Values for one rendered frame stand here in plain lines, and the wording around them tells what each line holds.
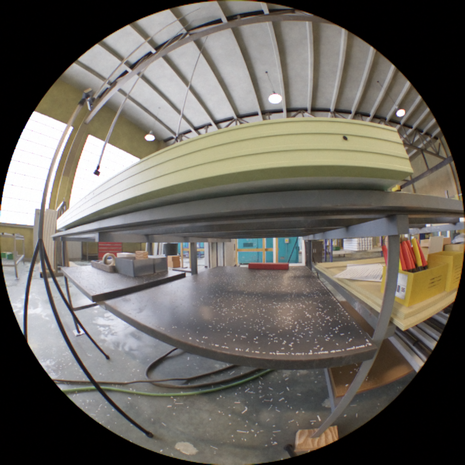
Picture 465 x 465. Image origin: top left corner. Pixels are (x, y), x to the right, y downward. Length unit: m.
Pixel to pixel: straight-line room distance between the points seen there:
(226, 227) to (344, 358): 0.44
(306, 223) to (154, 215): 0.37
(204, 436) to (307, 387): 0.57
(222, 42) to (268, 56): 2.04
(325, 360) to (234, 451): 0.61
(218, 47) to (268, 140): 7.87
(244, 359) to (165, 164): 0.34
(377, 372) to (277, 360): 0.52
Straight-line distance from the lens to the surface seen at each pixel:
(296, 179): 0.20
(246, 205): 0.20
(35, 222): 7.51
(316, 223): 0.45
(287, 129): 0.19
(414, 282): 0.41
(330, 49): 8.84
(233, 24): 5.59
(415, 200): 0.30
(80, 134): 9.05
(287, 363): 0.30
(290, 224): 0.44
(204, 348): 0.33
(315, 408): 0.94
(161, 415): 0.92
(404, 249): 0.52
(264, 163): 0.17
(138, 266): 1.00
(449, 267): 0.55
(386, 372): 0.76
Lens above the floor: 0.79
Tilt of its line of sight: 4 degrees up
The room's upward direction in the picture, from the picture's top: 1 degrees counter-clockwise
